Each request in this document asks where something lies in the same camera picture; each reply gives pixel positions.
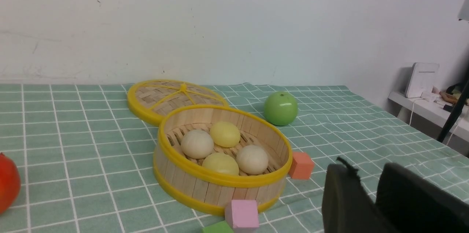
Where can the white side shelf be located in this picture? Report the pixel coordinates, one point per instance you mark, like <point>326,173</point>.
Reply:
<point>430,111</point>

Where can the bamboo steamer lid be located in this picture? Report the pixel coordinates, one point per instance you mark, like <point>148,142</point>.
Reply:
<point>152,100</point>

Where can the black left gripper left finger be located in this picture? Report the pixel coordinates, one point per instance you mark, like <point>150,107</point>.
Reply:
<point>346,206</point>

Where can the bamboo steamer tray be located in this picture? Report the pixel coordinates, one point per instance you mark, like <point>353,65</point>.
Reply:
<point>209,184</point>

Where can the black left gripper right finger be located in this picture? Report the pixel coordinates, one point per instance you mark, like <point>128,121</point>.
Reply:
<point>415,205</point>

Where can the green foam cube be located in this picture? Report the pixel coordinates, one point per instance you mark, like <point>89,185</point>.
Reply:
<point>219,227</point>

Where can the pink foam cube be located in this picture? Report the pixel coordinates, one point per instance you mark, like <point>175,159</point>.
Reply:
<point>242,216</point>

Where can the yellow bun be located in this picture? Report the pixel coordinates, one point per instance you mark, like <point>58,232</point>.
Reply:
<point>221,163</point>
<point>225,134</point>

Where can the red yellow pomegranate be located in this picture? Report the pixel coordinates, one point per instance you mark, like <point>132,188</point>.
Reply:
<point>10,182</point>

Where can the white bun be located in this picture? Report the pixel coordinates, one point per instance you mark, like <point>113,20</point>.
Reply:
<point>197,144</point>
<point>252,159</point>

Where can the orange foam cube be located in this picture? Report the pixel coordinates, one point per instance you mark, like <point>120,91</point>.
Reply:
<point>301,167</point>

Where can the green apple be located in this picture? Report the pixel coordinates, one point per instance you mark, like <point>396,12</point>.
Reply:
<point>280,108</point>

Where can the black tripod leg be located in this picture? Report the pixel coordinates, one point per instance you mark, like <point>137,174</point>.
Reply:
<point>454,114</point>

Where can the white router box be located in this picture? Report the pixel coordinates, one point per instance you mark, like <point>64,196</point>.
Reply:
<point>422,79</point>

